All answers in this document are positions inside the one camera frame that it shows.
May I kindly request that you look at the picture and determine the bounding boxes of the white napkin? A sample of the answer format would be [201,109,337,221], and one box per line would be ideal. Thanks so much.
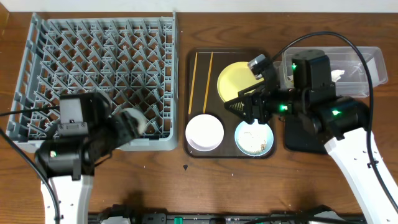
[331,70,345,83]

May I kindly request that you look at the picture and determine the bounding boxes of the yellow round plate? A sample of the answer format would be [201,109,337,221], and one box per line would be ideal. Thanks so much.
[217,62,262,102]

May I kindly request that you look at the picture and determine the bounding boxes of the white pink bowl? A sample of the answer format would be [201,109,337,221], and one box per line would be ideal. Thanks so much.
[185,114,224,152]

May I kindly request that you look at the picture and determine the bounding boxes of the light blue bowl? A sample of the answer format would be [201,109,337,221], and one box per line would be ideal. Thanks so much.
[234,119,274,157]

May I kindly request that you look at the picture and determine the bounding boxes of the wooden chopstick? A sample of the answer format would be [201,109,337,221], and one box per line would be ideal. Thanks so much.
[188,53,198,114]
[202,52,213,114]

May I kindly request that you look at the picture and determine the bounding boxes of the clear plastic waste bin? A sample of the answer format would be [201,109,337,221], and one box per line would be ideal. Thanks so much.
[274,47,388,98]

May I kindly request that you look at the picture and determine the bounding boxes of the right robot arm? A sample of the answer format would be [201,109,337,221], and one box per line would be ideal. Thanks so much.
[224,49,397,223]

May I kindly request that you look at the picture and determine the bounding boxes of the black rectangular tray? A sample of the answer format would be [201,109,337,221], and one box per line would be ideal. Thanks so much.
[284,116,327,154]

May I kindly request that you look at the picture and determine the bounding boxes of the grey plastic dishwasher rack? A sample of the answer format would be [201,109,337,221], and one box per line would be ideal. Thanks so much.
[6,14,178,153]

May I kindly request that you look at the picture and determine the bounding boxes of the dark brown serving tray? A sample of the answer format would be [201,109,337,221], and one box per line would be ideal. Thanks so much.
[183,47,269,159]

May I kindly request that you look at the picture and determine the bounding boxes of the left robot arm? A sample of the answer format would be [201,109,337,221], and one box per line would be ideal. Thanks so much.
[35,93,147,223]

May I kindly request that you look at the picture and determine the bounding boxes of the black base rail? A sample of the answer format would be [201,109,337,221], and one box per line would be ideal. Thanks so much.
[88,205,366,224]

